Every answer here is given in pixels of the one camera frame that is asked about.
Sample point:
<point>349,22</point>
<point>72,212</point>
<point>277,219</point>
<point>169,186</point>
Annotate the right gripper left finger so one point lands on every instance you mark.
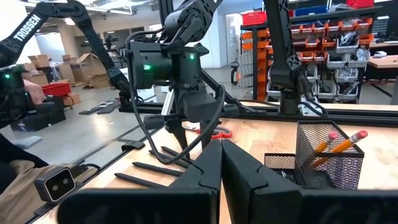
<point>155,205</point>

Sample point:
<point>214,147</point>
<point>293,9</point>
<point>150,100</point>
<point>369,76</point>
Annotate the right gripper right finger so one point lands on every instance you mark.
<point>280,205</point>

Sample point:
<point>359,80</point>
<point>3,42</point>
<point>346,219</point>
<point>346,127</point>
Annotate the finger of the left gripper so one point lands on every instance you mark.
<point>178,130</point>
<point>208,133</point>

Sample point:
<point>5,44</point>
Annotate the black pen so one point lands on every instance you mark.
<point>155,169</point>
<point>140,181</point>
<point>155,153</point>
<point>171,151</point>

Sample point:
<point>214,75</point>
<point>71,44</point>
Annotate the black mesh desk organizer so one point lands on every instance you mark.
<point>342,177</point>

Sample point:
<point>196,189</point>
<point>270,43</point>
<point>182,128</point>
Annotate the orange pencil with pink eraser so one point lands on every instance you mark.
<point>346,144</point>
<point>323,146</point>

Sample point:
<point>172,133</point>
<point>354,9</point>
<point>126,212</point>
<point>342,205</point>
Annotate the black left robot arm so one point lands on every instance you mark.
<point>149,62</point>

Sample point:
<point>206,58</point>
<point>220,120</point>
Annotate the black floor mat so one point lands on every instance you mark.
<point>105,109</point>

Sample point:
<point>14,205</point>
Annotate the red plastic bin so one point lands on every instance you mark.
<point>57,89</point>
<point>360,3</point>
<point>254,18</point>

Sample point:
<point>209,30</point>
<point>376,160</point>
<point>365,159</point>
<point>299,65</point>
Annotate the cardboard box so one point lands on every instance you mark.
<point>93,70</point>
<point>74,99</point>
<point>66,73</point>
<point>39,61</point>
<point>38,78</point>

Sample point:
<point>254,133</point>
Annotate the shelf rack with parts bins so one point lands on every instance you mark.
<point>311,40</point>

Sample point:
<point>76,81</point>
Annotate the blue storage bin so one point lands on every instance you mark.
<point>311,11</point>

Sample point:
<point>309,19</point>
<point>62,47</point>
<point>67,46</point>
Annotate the person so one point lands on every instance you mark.
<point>18,193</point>

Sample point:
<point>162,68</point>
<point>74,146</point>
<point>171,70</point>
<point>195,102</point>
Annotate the black equipment case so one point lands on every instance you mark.
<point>40,116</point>

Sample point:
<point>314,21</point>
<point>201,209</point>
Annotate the grey floor pad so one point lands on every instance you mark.
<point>27,142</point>

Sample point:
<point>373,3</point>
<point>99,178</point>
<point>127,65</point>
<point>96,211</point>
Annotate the person's hand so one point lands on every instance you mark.
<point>34,91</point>

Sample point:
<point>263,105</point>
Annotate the wooden workbench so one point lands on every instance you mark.
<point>384,61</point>

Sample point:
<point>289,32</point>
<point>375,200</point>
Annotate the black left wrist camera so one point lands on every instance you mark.
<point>200,105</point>

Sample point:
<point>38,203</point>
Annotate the grey table-level camera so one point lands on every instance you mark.
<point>57,185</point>

